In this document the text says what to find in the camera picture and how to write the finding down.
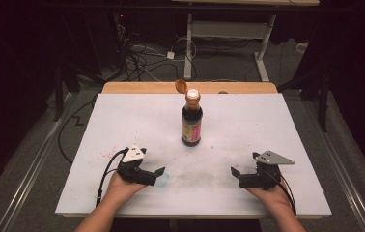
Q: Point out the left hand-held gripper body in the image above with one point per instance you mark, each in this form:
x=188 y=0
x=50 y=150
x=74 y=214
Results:
x=134 y=172

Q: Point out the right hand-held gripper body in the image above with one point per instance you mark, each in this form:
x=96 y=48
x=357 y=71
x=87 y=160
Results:
x=262 y=175

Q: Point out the dark sauce bottle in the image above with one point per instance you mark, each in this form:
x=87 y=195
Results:
x=191 y=125

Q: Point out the person's left hand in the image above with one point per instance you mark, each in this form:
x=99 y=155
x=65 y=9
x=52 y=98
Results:
x=122 y=188

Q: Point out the person's right hand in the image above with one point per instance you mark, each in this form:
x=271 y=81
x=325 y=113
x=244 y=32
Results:
x=270 y=196

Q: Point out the white table mat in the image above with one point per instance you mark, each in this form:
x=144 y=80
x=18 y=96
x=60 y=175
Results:
x=235 y=129

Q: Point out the wooden table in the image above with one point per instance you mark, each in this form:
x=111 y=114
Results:
x=138 y=87

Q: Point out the dark metal stand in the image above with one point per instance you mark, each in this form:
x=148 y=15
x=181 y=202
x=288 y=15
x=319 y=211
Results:
x=323 y=96
x=58 y=96

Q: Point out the white power adapter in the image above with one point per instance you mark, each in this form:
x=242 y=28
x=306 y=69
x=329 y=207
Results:
x=170 y=55

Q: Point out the white box on floor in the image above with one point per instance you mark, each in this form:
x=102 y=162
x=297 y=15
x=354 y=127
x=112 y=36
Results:
x=302 y=47

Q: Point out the metal floor rail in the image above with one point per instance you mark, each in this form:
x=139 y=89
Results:
x=341 y=167
x=32 y=164

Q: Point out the white metal desk frame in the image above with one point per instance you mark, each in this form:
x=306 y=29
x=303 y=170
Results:
x=229 y=29

